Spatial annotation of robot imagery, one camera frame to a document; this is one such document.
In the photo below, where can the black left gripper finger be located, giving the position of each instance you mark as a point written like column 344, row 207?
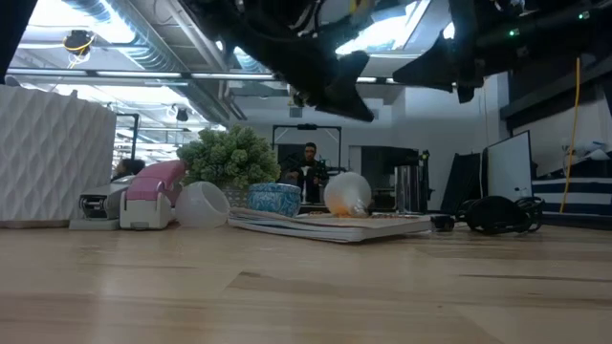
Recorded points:
column 342, row 93

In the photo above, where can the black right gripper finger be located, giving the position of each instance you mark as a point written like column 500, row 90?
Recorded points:
column 432, row 67

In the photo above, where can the brown spiral notebook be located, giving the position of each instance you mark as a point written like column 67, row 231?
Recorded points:
column 334, row 229

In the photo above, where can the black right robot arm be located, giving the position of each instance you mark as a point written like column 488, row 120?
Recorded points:
column 550, row 24

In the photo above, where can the black monitor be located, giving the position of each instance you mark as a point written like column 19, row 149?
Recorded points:
column 378, row 160

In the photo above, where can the person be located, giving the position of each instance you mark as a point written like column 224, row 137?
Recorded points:
column 311, row 172
column 130, row 167

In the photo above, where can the black tripod stand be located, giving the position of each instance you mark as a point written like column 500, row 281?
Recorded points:
column 424, row 160

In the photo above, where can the black flat panel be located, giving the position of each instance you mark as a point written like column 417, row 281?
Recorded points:
column 461, row 181

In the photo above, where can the black ceiling spotlight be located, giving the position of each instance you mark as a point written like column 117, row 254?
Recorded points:
column 182, row 114

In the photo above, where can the blue patterned round tin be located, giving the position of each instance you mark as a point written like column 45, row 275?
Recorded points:
column 272, row 198

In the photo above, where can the white board panel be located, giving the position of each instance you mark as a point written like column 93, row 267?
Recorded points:
column 509, row 167

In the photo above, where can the green artificial succulent plant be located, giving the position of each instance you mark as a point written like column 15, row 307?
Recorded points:
column 229, row 157

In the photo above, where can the long linear light bar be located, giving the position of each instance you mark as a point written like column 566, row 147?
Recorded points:
column 138, row 74

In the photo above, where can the white bags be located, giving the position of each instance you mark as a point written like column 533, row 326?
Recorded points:
column 590, row 149

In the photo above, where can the translucent white plastic cup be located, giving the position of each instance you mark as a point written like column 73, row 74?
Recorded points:
column 196, row 205

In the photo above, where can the white textured pen cup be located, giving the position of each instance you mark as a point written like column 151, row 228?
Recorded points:
column 48, row 153

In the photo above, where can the black background rig frame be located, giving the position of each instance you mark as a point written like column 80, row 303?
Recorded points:
column 287, row 127

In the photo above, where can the silver air duct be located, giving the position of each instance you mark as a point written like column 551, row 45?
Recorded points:
column 138, row 40

